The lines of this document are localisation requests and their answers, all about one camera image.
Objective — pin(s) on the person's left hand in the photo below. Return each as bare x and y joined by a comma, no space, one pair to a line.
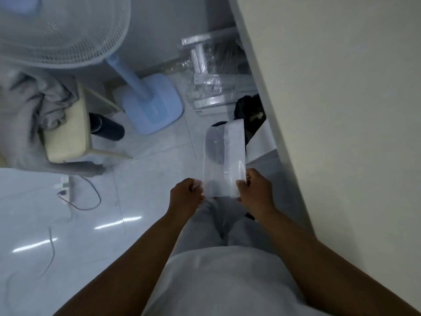
184,200

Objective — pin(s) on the person's right hand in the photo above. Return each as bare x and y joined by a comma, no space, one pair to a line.
258,195

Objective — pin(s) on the person's left thumb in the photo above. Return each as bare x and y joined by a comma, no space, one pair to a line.
198,196

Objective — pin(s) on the person's right thumb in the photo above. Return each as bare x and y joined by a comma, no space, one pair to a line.
242,190

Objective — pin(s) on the clear plastic bag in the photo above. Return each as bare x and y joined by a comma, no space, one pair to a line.
218,176

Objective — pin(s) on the person's right forearm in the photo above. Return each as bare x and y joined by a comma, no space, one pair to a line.
322,269

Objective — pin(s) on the person's left forearm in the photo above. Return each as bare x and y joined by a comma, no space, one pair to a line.
131,269

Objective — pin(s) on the person's grey trousers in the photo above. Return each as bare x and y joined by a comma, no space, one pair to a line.
210,227

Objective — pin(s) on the white paper sheet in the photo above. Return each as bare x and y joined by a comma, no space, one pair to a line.
261,144

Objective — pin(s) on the black bag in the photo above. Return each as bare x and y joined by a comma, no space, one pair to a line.
250,110

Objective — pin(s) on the person's white shirt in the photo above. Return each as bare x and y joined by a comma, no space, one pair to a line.
227,283

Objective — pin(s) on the black bottle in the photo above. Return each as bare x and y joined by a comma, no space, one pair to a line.
107,127

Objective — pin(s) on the pile of clear plastic packages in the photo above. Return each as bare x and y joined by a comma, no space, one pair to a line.
213,69

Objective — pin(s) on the white power strip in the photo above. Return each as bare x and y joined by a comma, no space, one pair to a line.
64,187

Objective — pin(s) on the beige chair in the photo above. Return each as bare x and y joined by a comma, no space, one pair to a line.
67,134

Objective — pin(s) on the grey cloth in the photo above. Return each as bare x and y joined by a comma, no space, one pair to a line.
26,105

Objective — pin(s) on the light blue pedestal fan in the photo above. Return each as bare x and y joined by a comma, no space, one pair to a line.
65,26

